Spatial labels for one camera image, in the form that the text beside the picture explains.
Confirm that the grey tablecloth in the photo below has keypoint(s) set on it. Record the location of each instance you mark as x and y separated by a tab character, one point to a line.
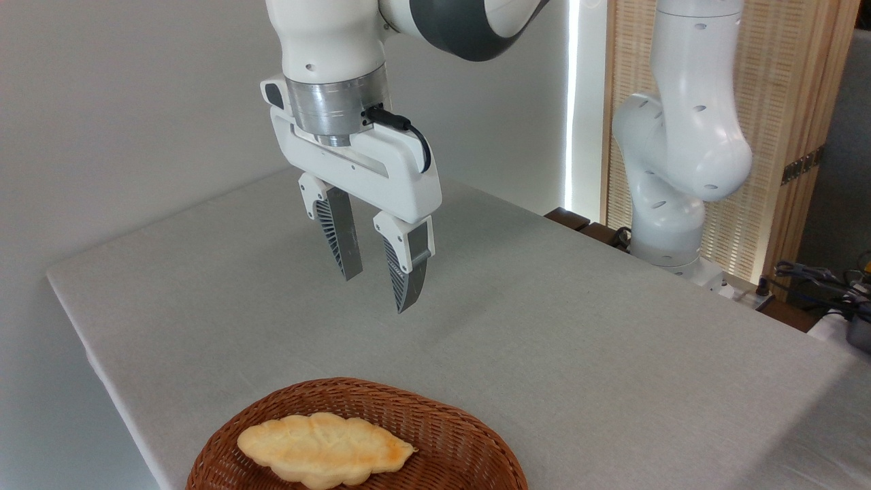
544	340

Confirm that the wooden slatted screen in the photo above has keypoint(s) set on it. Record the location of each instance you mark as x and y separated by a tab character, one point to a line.
776	102

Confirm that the golden leaf-shaped bread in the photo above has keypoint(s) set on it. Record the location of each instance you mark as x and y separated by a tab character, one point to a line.
320	449

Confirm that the grey metal pot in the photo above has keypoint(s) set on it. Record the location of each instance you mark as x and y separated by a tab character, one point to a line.
859	335

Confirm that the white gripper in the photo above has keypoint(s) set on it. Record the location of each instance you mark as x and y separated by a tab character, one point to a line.
401	180

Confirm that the dark brown wooden bench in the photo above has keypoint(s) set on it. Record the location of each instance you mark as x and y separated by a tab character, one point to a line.
568	219

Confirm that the brown wicker basket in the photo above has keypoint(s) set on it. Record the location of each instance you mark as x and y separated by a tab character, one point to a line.
442	425

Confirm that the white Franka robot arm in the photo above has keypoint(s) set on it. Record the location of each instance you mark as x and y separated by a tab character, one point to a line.
687	102

